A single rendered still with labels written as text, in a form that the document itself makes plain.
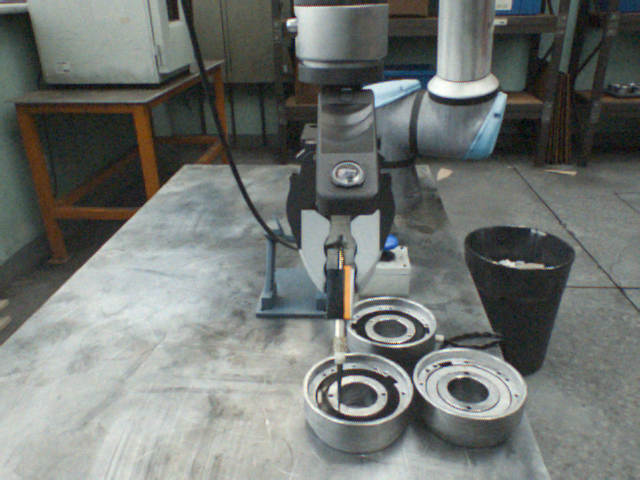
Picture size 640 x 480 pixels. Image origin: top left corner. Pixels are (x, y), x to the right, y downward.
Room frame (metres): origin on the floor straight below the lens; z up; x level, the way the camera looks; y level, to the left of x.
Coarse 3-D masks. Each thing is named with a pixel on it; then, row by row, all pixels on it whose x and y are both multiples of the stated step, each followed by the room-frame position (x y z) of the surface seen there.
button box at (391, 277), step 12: (396, 252) 0.70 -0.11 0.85; (384, 264) 0.66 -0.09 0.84; (396, 264) 0.66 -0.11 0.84; (408, 264) 0.66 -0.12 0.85; (372, 276) 0.65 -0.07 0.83; (384, 276) 0.65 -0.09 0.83; (396, 276) 0.65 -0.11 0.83; (408, 276) 0.65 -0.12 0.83; (372, 288) 0.65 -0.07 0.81; (384, 288) 0.65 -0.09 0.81; (396, 288) 0.65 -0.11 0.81; (408, 288) 0.65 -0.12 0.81
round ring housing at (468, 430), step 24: (432, 360) 0.46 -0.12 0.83; (456, 360) 0.47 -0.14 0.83; (480, 360) 0.47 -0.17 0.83; (504, 360) 0.45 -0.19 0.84; (456, 384) 0.44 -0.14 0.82; (480, 384) 0.44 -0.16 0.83; (432, 408) 0.39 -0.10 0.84; (456, 408) 0.40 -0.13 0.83; (480, 408) 0.40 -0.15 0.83; (432, 432) 0.40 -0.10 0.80; (456, 432) 0.38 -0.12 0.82; (480, 432) 0.37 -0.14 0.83; (504, 432) 0.38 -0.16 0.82
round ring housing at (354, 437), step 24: (360, 360) 0.47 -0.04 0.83; (384, 360) 0.46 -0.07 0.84; (312, 384) 0.43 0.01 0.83; (336, 384) 0.43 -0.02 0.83; (360, 384) 0.44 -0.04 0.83; (408, 384) 0.42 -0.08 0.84; (312, 408) 0.39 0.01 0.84; (336, 408) 0.40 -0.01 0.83; (408, 408) 0.39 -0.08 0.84; (336, 432) 0.37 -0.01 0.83; (360, 432) 0.37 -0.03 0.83; (384, 432) 0.37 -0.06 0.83
